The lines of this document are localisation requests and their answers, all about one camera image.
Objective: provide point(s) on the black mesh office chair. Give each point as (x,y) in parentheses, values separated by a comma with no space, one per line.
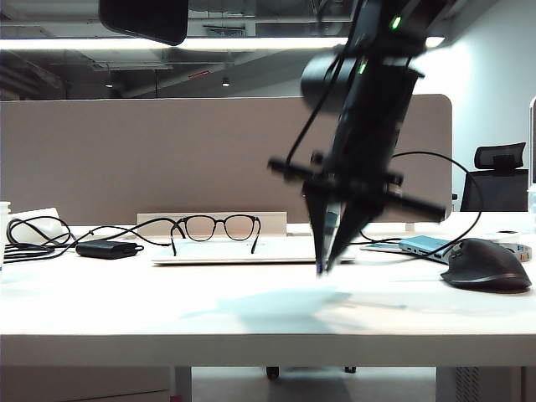
(494,188)

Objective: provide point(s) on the black round eyeglasses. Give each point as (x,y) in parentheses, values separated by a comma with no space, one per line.
(201,228)

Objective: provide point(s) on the white paper cup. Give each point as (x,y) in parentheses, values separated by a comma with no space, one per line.
(4,226)

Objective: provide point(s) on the white device with black window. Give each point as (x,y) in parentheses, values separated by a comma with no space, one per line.
(502,237)

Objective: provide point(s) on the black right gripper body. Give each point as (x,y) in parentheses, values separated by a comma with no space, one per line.
(356,184)

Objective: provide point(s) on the silver closed laptop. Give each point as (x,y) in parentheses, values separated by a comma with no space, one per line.
(230,251)

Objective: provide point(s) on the red ceiling sign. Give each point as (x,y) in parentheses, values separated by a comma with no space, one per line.
(199,75)

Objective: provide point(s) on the brown desk divider panel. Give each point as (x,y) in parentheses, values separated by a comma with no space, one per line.
(167,159)

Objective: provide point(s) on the flat blue card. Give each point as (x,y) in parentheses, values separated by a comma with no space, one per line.
(377,248)

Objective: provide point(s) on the blue USB hub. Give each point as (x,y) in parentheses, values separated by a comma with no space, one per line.
(423,244)

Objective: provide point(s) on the white desk leg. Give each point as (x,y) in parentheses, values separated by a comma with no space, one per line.
(183,385)

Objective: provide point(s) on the white tissue pack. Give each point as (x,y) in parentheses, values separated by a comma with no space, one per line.
(50,228)

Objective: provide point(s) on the black computer mouse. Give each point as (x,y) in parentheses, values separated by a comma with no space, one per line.
(486,264)

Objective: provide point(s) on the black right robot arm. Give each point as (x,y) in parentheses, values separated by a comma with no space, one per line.
(377,104)

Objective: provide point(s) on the perforated white desk leg panel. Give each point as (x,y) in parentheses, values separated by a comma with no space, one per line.
(477,385)

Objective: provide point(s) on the black smartphone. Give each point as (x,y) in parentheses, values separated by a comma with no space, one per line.
(146,21)

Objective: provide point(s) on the long ceiling light strip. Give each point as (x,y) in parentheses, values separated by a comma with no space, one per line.
(251,44)

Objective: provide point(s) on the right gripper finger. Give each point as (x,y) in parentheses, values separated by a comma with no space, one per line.
(352,230)
(321,226)

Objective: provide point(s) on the black power adapter brick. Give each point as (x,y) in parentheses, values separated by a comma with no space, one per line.
(104,250)

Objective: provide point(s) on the white rounded panel frame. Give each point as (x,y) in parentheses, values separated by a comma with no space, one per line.
(533,138)

